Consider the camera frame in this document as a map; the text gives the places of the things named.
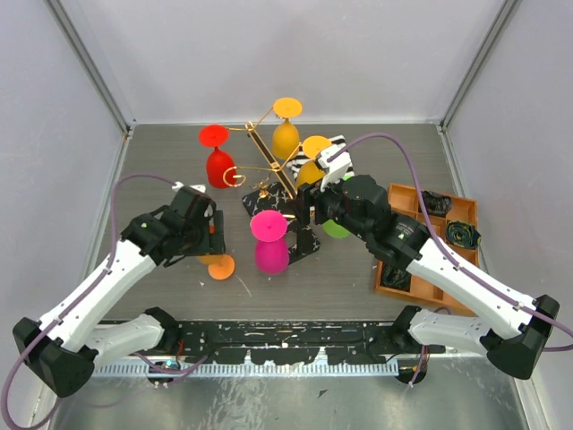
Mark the rolled dark sock bottom left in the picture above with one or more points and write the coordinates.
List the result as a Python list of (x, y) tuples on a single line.
[(392, 277)]

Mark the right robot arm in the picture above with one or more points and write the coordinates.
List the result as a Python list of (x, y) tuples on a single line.
[(508, 327)]

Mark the green plastic wine glass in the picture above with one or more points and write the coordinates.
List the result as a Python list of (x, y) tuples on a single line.
[(333, 229)]

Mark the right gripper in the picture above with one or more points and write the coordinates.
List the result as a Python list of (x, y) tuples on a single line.
[(306, 197)]

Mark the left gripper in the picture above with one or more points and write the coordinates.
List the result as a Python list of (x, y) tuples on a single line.
[(214, 243)]

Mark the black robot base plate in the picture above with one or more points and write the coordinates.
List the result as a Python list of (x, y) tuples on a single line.
[(288, 342)]

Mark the orange plastic wine glass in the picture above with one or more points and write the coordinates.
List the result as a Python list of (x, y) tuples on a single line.
[(220, 267)]

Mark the rolled dark sock top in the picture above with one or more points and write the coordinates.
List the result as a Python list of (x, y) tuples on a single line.
[(437, 204)]

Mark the rolled dark sock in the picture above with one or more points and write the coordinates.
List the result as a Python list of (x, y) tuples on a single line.
[(437, 204), (392, 277), (463, 235)]

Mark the pink plastic wine glass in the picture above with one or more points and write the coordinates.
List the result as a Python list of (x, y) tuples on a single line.
[(271, 251)]

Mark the yellow wine glass cluster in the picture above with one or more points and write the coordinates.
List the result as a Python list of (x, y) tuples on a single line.
[(285, 139)]

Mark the rolled dark sock right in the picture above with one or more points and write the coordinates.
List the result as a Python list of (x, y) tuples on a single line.
[(463, 235)]

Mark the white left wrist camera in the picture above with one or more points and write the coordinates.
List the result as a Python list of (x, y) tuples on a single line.
[(179, 185)]

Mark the gold wine glass rack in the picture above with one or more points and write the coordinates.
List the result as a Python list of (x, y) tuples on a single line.
[(276, 192)]

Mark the aluminium frame rail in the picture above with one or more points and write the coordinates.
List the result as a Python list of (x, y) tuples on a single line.
[(155, 332)]

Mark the red plastic wine glass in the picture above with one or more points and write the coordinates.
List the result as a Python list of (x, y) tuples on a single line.
[(219, 165)]

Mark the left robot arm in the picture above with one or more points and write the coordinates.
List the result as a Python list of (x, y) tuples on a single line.
[(112, 277)]

